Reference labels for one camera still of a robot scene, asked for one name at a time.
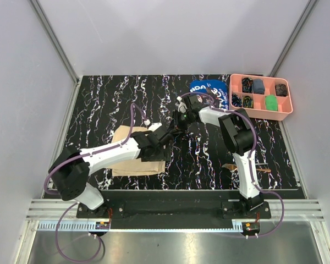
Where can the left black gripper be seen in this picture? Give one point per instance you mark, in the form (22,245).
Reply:
(162,157)

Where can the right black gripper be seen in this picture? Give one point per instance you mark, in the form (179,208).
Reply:
(176,127)

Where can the beige cloth napkin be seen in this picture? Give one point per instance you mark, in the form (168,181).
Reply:
(133,167)

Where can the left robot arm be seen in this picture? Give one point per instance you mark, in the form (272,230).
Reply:
(70,172)

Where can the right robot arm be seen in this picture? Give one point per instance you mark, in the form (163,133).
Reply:
(239,137)

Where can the black marble table mat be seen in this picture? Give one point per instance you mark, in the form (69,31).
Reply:
(198,157)

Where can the blue printed folded cloth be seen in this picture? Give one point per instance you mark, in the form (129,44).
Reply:
(216,88)

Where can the black patterned roll left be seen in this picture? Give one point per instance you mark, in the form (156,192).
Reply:
(236,100)

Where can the copper fork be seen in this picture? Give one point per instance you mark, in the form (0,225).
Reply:
(233,167)

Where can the black yellow patterned roll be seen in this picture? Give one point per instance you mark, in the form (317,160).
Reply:
(247,102)

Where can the black patterned roll top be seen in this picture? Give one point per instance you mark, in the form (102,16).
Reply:
(247,84)

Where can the blue-grey rolled cloth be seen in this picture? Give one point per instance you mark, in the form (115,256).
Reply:
(258,86)

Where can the pink divided organizer tray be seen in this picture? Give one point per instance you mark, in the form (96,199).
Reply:
(285,106)

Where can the green rolled cloth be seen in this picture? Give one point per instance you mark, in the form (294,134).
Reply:
(271,103)

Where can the dark brown rolled cloth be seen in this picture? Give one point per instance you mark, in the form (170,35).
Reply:
(281,90)

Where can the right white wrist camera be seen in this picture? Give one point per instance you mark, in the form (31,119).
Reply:
(181,105)

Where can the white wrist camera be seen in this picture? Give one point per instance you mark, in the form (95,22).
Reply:
(152,126)
(181,105)

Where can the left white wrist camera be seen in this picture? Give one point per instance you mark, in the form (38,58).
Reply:
(152,126)

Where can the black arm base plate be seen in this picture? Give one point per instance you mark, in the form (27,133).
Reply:
(174,209)

